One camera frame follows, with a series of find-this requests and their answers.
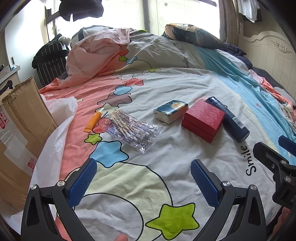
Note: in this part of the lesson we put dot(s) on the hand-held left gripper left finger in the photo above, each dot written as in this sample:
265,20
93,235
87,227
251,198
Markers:
83,183

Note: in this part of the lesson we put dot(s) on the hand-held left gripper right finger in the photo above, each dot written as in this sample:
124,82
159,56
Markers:
204,183

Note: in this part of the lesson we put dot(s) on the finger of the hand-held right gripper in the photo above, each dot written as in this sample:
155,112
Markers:
288,143
272,162

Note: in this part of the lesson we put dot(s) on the dark blue bottle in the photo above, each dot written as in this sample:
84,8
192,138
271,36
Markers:
233,120

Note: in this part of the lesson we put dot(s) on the red gift box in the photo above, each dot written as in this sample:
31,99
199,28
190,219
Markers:
203,120

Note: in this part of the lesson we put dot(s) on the orange tube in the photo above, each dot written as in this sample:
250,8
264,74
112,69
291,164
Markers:
93,120

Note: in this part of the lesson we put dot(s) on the clear bag of cotton swabs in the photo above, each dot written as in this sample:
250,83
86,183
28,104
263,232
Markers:
129,129

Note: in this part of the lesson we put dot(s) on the brown cardboard box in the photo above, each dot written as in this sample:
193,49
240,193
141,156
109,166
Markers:
20,139

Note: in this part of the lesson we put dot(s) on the blue painted tissue pack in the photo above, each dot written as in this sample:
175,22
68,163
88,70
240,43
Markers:
171,110

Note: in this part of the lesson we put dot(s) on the person's left hand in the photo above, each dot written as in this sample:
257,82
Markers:
121,238

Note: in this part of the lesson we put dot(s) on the printed cartoon bed sheet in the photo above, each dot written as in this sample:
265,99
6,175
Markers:
161,162

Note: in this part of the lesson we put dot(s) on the white plastic bag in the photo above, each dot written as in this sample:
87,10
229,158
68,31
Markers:
53,139

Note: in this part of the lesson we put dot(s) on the dark navy bedding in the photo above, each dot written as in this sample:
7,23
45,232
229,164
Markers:
270,76

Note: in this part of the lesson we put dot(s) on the cream carved headboard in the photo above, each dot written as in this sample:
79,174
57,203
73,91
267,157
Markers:
266,51

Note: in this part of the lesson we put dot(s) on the black striped suitcase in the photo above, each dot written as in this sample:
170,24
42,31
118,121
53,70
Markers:
50,62

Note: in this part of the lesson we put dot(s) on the pink quilt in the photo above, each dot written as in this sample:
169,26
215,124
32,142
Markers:
92,58

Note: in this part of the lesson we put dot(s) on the white dressing desk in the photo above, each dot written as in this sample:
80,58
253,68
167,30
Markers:
8,76

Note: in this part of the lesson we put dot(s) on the hanging white garment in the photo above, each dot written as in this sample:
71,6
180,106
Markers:
248,9

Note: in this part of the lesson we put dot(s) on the dark printed pillow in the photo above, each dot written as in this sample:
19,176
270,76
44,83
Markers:
196,34

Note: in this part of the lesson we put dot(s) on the white plush toy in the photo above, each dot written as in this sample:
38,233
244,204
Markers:
64,39

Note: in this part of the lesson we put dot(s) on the grey pillow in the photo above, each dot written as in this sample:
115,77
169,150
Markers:
85,33

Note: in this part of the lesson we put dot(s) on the hanging dark garment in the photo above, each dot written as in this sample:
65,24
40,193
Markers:
78,9

